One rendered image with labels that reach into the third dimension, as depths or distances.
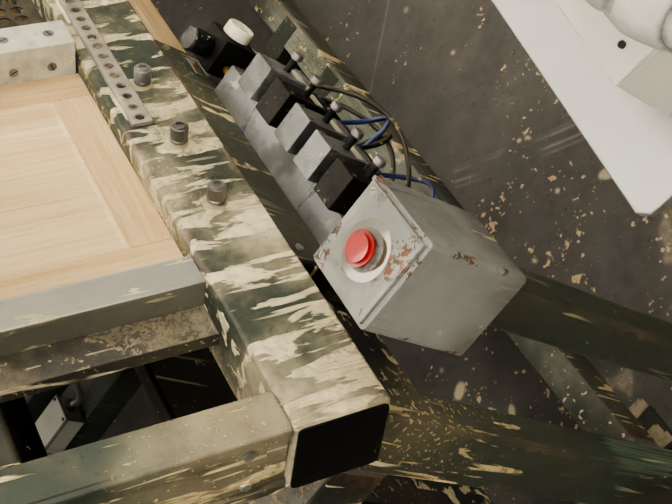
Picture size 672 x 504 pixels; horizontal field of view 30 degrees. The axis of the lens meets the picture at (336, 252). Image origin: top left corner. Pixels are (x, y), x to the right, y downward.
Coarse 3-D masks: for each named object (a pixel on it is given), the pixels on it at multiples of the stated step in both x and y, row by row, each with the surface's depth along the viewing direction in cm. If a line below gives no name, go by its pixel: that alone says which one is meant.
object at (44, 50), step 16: (0, 32) 178; (16, 32) 178; (32, 32) 178; (48, 32) 179; (64, 32) 179; (0, 48) 175; (16, 48) 175; (32, 48) 176; (48, 48) 177; (64, 48) 178; (0, 64) 175; (16, 64) 176; (32, 64) 177; (48, 64) 178; (64, 64) 180; (0, 80) 177; (16, 80) 178; (32, 80) 179
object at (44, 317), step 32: (64, 288) 146; (96, 288) 147; (128, 288) 147; (160, 288) 148; (192, 288) 149; (0, 320) 141; (32, 320) 142; (64, 320) 143; (96, 320) 146; (128, 320) 148; (0, 352) 142
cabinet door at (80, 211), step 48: (0, 96) 175; (48, 96) 177; (0, 144) 168; (48, 144) 169; (96, 144) 170; (0, 192) 161; (48, 192) 162; (96, 192) 163; (144, 192) 164; (0, 240) 154; (48, 240) 155; (96, 240) 156; (144, 240) 157; (0, 288) 148; (48, 288) 149
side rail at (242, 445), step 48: (144, 432) 131; (192, 432) 131; (240, 432) 132; (288, 432) 133; (0, 480) 124; (48, 480) 125; (96, 480) 125; (144, 480) 127; (192, 480) 132; (240, 480) 136
